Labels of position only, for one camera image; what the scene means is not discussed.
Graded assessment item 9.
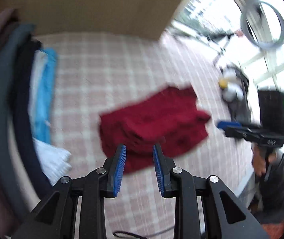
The dark red knit garment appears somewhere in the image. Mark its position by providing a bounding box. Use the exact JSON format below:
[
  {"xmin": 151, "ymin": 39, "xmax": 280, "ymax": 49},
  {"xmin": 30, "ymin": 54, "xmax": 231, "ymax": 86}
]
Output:
[{"xmin": 99, "ymin": 86, "xmax": 211, "ymax": 174}]

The stack of folded clothes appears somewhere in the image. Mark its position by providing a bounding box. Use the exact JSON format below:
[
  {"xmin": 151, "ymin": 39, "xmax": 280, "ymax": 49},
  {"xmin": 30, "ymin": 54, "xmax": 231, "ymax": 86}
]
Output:
[{"xmin": 0, "ymin": 9, "xmax": 51, "ymax": 236}]

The person's right hand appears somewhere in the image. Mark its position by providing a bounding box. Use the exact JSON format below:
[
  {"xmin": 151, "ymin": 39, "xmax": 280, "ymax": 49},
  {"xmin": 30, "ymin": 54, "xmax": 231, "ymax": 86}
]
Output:
[{"xmin": 252, "ymin": 143, "xmax": 282, "ymax": 177}]

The white knit garment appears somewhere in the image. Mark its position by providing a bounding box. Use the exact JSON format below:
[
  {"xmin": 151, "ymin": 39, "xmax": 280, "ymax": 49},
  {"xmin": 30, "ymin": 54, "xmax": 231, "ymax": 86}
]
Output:
[{"xmin": 33, "ymin": 138, "xmax": 72, "ymax": 185}]

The white plush toy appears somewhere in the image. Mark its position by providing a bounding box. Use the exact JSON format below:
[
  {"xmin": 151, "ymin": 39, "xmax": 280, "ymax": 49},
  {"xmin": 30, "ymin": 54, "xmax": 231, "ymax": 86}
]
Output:
[{"xmin": 218, "ymin": 68, "xmax": 244, "ymax": 103}]

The blue folded cloth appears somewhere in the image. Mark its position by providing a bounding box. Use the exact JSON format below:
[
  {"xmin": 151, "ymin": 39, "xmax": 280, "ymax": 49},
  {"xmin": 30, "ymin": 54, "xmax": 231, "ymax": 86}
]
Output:
[{"xmin": 28, "ymin": 48, "xmax": 57, "ymax": 144}]

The pink plaid cloth mat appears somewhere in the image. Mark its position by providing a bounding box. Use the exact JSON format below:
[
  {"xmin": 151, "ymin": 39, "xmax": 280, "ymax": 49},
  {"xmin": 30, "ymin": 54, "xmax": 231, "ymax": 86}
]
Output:
[{"xmin": 7, "ymin": 31, "xmax": 255, "ymax": 239}]

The black tripod stand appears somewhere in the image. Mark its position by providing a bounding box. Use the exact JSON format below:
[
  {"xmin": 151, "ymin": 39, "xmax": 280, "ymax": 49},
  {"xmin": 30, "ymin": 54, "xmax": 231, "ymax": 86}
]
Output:
[{"xmin": 195, "ymin": 30, "xmax": 244, "ymax": 67}]

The light wooden board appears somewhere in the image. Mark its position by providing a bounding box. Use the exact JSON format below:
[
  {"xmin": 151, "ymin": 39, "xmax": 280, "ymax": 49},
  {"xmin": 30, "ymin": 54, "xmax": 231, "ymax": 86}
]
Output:
[{"xmin": 0, "ymin": 0, "xmax": 187, "ymax": 40}]

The black power cable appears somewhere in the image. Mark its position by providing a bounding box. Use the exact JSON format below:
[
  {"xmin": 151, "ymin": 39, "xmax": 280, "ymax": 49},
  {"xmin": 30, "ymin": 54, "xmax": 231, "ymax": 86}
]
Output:
[{"xmin": 112, "ymin": 224, "xmax": 178, "ymax": 239}]

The white ring light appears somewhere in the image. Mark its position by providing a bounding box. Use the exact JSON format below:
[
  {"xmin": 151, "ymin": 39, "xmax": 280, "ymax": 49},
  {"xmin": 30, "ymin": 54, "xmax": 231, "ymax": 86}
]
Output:
[{"xmin": 240, "ymin": 0, "xmax": 284, "ymax": 50}]

